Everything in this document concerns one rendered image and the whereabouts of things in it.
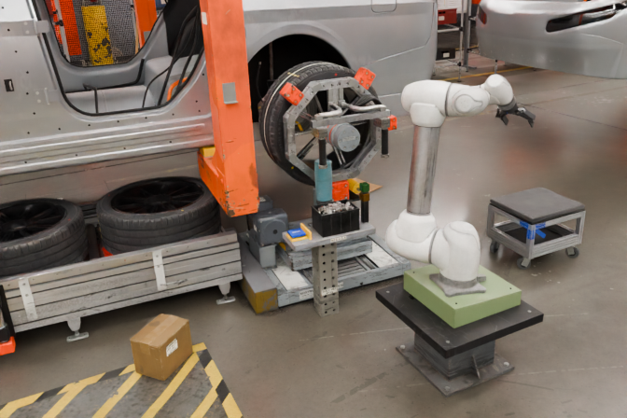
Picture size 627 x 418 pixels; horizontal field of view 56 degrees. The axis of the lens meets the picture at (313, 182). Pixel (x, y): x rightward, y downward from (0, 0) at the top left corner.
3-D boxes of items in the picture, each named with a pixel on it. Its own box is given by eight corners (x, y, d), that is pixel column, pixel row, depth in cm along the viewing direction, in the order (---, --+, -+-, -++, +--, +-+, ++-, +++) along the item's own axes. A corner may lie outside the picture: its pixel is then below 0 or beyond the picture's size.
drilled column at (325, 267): (331, 302, 308) (328, 230, 293) (339, 313, 299) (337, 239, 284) (313, 307, 305) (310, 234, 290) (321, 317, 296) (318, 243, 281)
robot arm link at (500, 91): (513, 84, 279) (486, 92, 286) (503, 67, 268) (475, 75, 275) (515, 104, 275) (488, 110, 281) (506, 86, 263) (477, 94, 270)
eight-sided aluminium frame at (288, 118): (377, 169, 329) (377, 73, 309) (383, 173, 323) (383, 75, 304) (286, 186, 310) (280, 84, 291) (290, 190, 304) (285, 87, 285)
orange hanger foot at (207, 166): (226, 172, 353) (220, 116, 341) (251, 201, 308) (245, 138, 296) (199, 176, 348) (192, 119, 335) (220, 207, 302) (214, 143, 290)
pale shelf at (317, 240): (360, 220, 303) (360, 215, 302) (375, 233, 288) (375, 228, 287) (282, 237, 288) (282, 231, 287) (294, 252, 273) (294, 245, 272)
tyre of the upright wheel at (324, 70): (308, 196, 346) (384, 117, 350) (324, 210, 326) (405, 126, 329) (233, 121, 314) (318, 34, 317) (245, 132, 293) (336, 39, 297)
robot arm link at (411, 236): (428, 271, 242) (379, 258, 252) (439, 257, 256) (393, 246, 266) (449, 83, 222) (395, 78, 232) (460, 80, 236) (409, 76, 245)
